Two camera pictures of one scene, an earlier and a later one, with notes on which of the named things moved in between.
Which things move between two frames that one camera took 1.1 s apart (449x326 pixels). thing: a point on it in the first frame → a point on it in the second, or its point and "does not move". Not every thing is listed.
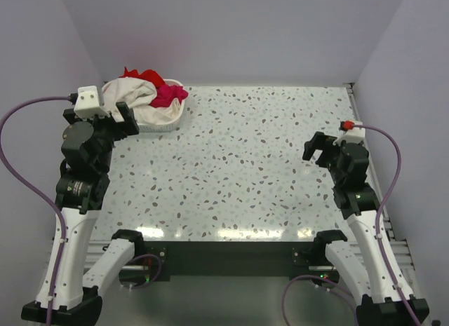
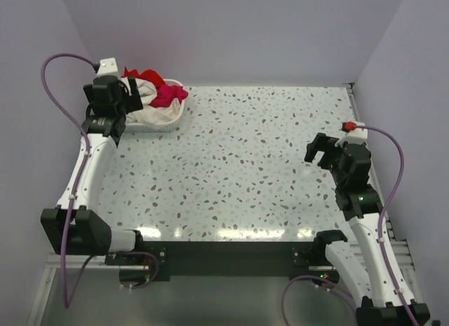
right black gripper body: (334, 151) does not move
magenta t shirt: (166, 94) does not move
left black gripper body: (108, 130) → (89, 91)
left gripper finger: (116, 116) → (125, 87)
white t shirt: (138, 93) does not move
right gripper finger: (316, 144) does not move
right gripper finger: (325, 159) does not move
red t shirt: (149, 76) does not move
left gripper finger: (129, 118) → (134, 102)
